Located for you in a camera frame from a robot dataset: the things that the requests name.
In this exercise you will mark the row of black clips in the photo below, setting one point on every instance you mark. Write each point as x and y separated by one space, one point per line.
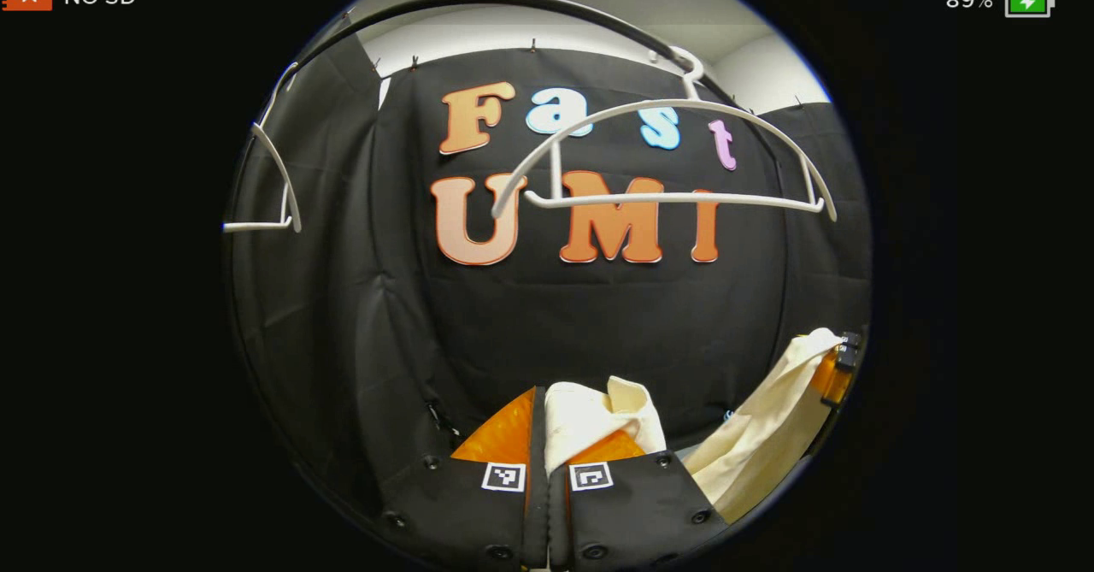
532 44

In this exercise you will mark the white plastic clothes hanger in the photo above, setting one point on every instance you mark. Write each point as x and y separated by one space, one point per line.
256 226
649 199

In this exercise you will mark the black backdrop cloth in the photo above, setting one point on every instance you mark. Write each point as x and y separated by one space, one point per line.
555 324

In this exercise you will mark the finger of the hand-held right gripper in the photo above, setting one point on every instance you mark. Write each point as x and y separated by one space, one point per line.
825 380

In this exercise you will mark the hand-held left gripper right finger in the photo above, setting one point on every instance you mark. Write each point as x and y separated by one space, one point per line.
632 504

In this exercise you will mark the cream button-up shirt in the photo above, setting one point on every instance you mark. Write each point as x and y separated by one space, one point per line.
590 418

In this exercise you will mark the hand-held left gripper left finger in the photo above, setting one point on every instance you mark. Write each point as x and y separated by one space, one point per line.
461 504

